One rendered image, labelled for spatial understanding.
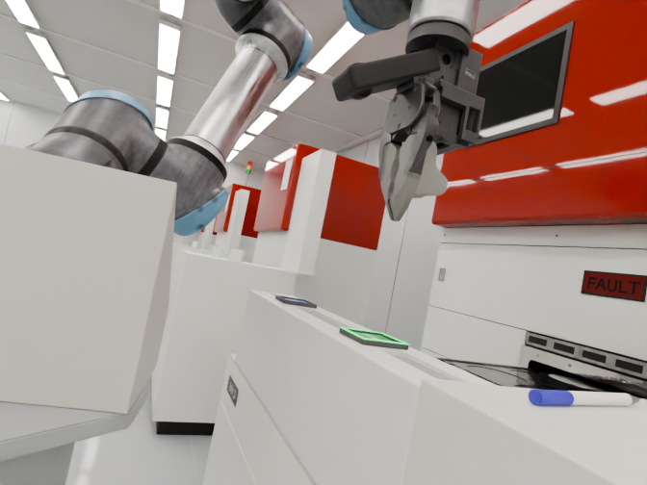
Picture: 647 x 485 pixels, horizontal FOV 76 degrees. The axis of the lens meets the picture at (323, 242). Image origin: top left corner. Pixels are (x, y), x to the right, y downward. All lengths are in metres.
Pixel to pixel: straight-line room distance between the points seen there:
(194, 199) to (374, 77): 0.38
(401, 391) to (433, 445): 0.05
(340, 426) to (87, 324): 0.30
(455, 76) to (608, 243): 0.57
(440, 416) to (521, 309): 0.80
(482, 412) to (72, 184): 0.47
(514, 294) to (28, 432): 0.95
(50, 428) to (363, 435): 0.31
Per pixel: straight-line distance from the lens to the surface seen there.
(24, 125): 8.77
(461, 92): 0.49
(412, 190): 0.45
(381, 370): 0.36
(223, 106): 0.80
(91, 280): 0.54
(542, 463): 0.25
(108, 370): 0.55
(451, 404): 0.29
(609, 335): 0.96
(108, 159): 0.62
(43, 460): 0.62
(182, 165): 0.71
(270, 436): 0.60
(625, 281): 0.95
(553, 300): 1.03
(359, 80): 0.44
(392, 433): 0.34
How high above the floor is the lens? 1.03
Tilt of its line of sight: 3 degrees up
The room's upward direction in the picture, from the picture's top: 11 degrees clockwise
